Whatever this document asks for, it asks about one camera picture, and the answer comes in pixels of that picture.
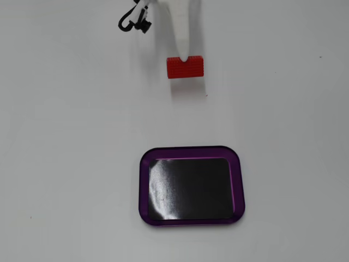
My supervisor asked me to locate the white cable clip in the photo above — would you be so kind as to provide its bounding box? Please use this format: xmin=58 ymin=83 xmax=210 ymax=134
xmin=133 ymin=0 xmax=150 ymax=22

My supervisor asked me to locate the black cable plug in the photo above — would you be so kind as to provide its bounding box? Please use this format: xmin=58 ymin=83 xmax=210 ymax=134
xmin=135 ymin=10 xmax=152 ymax=34

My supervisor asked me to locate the red ribbed cube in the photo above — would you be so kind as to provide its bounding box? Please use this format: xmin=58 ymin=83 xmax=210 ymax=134
xmin=166 ymin=55 xmax=205 ymax=80

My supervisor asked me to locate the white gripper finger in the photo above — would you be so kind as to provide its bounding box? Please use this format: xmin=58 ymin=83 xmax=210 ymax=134
xmin=168 ymin=0 xmax=192 ymax=62

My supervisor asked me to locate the thick black cable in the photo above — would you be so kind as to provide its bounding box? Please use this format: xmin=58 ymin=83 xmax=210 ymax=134
xmin=117 ymin=3 xmax=139 ymax=32

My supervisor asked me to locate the purple tray with black mat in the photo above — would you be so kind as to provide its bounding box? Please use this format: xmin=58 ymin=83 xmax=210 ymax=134
xmin=139 ymin=145 xmax=246 ymax=226

